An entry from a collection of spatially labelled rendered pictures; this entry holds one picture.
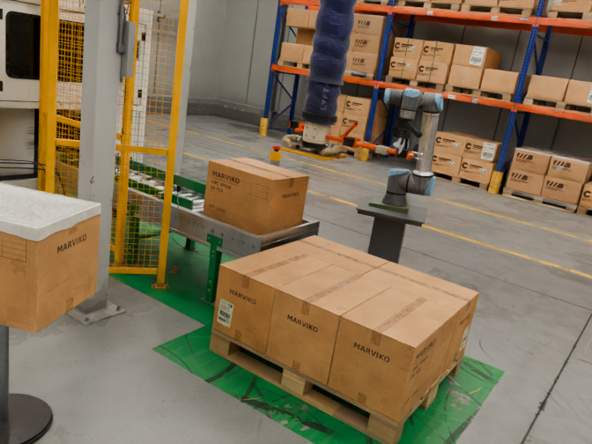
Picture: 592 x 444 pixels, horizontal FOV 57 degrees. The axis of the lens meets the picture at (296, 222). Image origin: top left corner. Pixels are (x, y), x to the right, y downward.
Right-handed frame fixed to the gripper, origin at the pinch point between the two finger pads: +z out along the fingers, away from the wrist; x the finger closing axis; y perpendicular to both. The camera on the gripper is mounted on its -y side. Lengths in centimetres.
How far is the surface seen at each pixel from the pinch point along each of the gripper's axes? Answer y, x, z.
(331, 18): 56, 12, -69
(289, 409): -1, 97, 128
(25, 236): 57, 205, 30
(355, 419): -32, 84, 125
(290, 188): 73, 1, 40
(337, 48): 50, 9, -53
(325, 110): 52, 9, -16
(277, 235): 67, 19, 69
